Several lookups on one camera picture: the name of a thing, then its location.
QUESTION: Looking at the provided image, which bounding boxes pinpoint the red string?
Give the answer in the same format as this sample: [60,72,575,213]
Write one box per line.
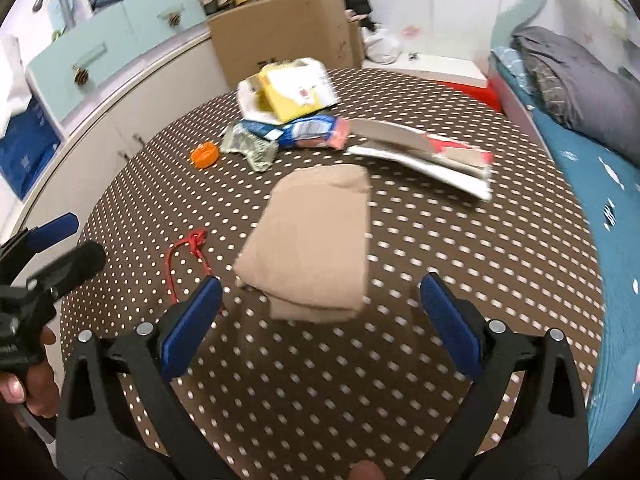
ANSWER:
[164,228,214,307]

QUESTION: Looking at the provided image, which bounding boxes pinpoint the blue snack packet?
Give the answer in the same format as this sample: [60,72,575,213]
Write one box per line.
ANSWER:
[242,114,354,150]

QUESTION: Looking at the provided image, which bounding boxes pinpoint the red and white carton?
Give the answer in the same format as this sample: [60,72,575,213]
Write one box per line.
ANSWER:
[345,117,496,204]

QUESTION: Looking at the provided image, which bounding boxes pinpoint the small light blue drawer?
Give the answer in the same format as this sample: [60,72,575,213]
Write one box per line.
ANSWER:
[120,0,207,37]

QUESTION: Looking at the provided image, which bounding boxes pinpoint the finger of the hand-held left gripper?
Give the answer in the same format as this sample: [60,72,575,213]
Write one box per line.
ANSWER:
[27,241,107,302]
[15,212,80,256]

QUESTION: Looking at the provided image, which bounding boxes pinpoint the white wardrobe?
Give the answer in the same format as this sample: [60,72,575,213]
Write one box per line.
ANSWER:
[342,0,537,72]

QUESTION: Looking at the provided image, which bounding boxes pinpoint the orange bottle cap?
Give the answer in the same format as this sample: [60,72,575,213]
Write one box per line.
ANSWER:
[190,142,220,169]

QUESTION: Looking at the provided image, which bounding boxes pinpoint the red storage box white top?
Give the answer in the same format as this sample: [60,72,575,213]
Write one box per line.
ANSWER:
[362,52,502,112]

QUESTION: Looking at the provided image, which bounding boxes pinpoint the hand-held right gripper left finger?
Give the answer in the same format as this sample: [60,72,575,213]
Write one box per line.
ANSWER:
[56,275,224,480]

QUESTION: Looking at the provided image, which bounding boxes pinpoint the round polka dot table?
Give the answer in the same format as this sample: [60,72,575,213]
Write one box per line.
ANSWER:
[60,66,607,480]

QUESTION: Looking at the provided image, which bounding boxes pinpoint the large cardboard box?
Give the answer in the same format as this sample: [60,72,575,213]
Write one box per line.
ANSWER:
[207,0,364,84]

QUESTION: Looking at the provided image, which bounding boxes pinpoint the grey quilt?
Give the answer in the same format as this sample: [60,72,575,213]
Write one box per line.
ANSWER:
[510,26,640,157]

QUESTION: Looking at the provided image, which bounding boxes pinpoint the white open carton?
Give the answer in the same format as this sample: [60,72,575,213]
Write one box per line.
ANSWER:
[237,57,339,124]

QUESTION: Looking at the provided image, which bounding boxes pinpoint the plaid pillow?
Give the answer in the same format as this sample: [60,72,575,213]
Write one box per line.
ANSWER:
[522,52,577,127]

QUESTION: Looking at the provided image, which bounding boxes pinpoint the blue printed bed sheet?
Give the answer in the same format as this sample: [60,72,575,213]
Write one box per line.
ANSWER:
[529,109,640,463]

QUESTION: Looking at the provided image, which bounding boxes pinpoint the person's right hand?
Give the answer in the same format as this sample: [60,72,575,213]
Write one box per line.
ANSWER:
[347,460,384,480]

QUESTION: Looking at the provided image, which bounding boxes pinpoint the large light blue drawer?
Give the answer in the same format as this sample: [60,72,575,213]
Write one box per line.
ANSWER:
[26,24,135,127]

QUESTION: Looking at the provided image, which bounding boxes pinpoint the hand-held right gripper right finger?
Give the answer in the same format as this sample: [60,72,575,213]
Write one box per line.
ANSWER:
[419,272,591,480]

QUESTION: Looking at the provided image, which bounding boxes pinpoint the white low cabinet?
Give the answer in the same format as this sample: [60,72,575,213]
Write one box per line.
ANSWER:
[14,24,237,242]

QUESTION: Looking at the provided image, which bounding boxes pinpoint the yellow box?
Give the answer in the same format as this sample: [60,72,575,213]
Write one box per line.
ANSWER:
[257,60,337,124]

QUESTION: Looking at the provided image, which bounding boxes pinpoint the white plastic bag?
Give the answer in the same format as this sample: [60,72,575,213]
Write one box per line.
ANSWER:
[362,27,401,64]

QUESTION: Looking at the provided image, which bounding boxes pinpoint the black cloth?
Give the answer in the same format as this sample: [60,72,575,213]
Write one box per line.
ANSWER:
[342,0,377,31]

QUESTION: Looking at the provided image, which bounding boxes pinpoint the green crumpled packet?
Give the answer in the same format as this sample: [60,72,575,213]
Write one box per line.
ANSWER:
[220,122,280,172]

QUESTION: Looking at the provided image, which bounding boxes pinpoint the tall white bag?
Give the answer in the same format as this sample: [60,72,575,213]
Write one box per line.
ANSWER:
[0,35,32,132]

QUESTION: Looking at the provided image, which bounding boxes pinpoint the blue bag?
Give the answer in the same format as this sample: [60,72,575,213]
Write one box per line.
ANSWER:
[0,101,62,200]

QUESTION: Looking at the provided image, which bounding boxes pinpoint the beige cloth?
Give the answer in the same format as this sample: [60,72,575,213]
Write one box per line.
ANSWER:
[233,164,372,324]

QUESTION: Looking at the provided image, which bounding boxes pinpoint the person's left hand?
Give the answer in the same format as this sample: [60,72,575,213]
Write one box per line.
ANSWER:
[0,325,62,432]

